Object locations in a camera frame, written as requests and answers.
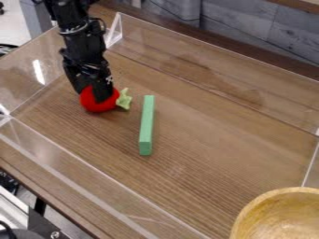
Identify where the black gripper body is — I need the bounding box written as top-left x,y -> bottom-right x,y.
58,18 -> 110,77

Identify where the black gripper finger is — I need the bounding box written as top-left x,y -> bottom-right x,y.
63,59 -> 91,93
90,67 -> 114,103

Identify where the red plush fruit green leaf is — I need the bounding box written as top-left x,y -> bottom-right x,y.
80,86 -> 132,113

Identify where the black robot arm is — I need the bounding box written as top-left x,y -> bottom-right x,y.
44,0 -> 114,104

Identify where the green rectangular block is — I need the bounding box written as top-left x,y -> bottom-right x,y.
139,95 -> 155,156

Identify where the black metal clamp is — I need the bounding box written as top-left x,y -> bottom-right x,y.
28,208 -> 71,239

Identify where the wooden bowl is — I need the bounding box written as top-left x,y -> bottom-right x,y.
230,187 -> 319,239

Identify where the clear acrylic tray enclosure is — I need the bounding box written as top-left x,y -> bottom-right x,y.
0,15 -> 319,239

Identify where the black cable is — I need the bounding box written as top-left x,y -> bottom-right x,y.
0,219 -> 20,239

